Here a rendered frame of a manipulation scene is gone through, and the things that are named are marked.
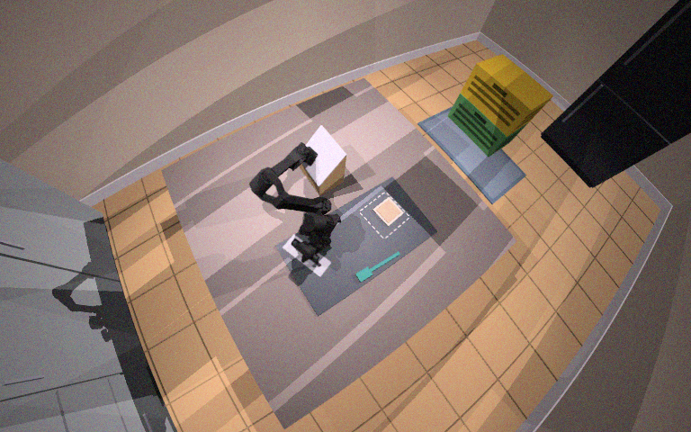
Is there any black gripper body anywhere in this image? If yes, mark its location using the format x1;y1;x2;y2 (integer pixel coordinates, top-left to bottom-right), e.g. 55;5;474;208
296;231;331;258

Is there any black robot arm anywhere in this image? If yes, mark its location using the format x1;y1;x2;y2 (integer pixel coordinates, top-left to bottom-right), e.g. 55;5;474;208
249;142;341;239

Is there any small teal trowel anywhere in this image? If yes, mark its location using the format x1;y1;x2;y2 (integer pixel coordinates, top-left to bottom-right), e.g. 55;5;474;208
356;251;399;282

